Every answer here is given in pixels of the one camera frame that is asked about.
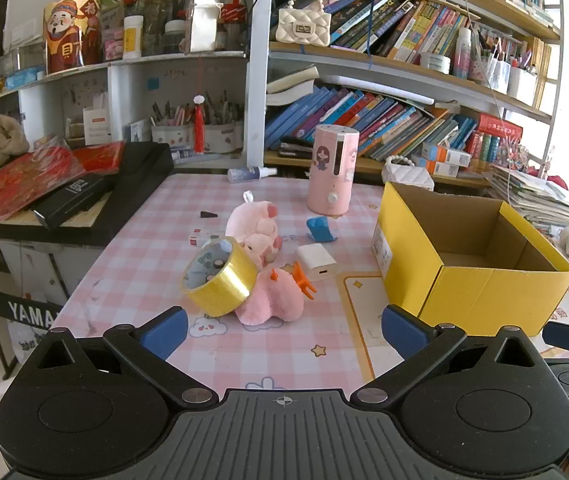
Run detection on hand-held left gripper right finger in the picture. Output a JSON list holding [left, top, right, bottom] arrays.
[[349, 305, 548, 411]]

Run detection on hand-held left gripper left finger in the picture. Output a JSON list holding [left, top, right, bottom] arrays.
[[24, 306, 220, 411]]

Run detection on yellow tape roll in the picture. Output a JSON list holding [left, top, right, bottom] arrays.
[[181, 236, 259, 317]]

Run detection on yellow cardboard box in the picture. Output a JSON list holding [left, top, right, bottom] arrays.
[[372, 181, 569, 337]]

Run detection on pink duck plush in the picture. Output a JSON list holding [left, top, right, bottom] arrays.
[[234, 262, 318, 326]]

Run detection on white charger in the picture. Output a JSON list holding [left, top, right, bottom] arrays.
[[296, 243, 338, 282]]

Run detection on small blue handheld fan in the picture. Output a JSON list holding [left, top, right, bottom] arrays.
[[307, 216, 338, 244]]

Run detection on pink pig plush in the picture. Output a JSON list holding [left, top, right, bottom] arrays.
[[224, 191, 285, 266]]

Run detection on pink checked tablecloth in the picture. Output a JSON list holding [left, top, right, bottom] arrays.
[[52, 172, 569, 396]]

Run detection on stack of papers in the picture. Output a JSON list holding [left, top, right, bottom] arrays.
[[487, 162, 569, 231]]

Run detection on black keyboard case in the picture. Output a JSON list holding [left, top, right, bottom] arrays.
[[0, 141, 175, 378]]

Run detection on white quilted purse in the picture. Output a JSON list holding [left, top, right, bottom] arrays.
[[382, 155, 435, 192]]

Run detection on long black box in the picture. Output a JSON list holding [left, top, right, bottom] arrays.
[[32, 174, 110, 231]]

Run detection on orange white carton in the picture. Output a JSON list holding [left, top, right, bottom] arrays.
[[422, 142, 473, 167], [417, 157, 460, 178]]

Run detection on pink humidifier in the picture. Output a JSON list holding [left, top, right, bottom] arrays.
[[307, 124, 360, 217]]

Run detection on small spray bottle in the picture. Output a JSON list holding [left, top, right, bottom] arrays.
[[227, 165, 278, 184]]

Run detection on small red foil packet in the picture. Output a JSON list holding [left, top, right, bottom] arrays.
[[72, 141, 126, 176]]

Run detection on white pen holder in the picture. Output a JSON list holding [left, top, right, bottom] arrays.
[[204, 105, 245, 153], [150, 102, 192, 145]]

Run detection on red tassel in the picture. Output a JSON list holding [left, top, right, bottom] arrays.
[[192, 92, 206, 155]]

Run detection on large red foil packet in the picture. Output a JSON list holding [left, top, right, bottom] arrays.
[[0, 147, 86, 248]]

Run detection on red book box set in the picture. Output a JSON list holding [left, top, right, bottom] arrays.
[[467, 114, 524, 171]]

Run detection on row of slanted books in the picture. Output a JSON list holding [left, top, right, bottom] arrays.
[[264, 85, 478, 161]]

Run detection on white round tin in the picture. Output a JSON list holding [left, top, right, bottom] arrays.
[[419, 52, 451, 75]]

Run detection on white metal bookshelf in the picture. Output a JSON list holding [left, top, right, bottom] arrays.
[[244, 0, 565, 191]]

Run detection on white bottle yellow label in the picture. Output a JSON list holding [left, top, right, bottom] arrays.
[[123, 15, 144, 59]]

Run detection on row of colourful books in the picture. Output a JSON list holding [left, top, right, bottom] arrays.
[[325, 0, 470, 61]]

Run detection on cream quilted purse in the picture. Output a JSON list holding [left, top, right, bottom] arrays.
[[275, 0, 332, 45]]

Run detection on white hanging cable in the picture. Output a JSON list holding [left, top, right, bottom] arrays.
[[452, 0, 508, 116]]

